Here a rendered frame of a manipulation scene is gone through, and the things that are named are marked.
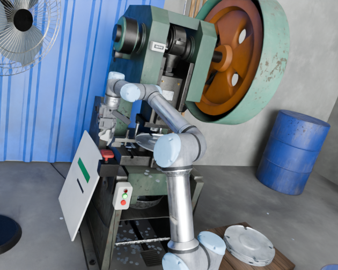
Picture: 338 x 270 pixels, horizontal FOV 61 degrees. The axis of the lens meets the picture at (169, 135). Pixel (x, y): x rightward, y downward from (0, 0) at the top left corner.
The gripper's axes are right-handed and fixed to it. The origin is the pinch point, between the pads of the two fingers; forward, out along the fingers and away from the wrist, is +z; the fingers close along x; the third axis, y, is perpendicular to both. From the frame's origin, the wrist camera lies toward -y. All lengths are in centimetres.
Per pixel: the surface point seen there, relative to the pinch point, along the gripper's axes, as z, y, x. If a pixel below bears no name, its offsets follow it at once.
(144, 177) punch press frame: 19.2, -23.2, 1.3
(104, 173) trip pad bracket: 15.5, 0.5, 3.3
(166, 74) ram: -36, -32, -18
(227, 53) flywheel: -55, -67, -16
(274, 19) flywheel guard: -77, -70, 10
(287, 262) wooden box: 46, -99, 50
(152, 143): 2.4, -27.5, -7.9
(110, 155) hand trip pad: 5.1, -0.8, 3.4
